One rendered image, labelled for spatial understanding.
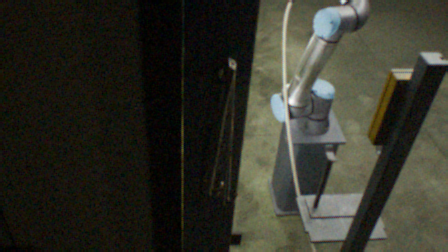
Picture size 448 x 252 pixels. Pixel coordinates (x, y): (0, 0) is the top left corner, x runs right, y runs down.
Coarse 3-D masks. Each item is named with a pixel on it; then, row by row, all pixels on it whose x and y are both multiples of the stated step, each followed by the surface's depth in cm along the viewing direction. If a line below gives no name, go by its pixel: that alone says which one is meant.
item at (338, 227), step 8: (304, 200) 177; (304, 208) 173; (312, 224) 167; (320, 224) 167; (328, 224) 168; (336, 224) 168; (344, 224) 168; (376, 224) 169; (312, 232) 164; (320, 232) 164; (328, 232) 165; (336, 232) 165; (344, 232) 165; (376, 232) 165; (384, 232) 166; (312, 240) 161; (320, 240) 161; (328, 240) 162; (336, 240) 162
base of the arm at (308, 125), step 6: (300, 120) 235; (306, 120) 232; (312, 120) 229; (318, 120) 229; (324, 120) 230; (300, 126) 235; (306, 126) 233; (312, 126) 231; (318, 126) 230; (324, 126) 232; (306, 132) 233; (312, 132) 232; (318, 132) 231; (324, 132) 233
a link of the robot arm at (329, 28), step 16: (320, 16) 173; (336, 16) 169; (352, 16) 171; (320, 32) 174; (336, 32) 171; (320, 48) 181; (304, 64) 193; (320, 64) 189; (304, 80) 199; (272, 96) 221; (288, 96) 212; (304, 96) 208; (288, 112) 215; (304, 112) 219
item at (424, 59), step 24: (432, 72) 108; (408, 96) 116; (432, 96) 113; (408, 120) 117; (384, 144) 130; (408, 144) 123; (384, 168) 130; (384, 192) 136; (360, 216) 147; (360, 240) 153
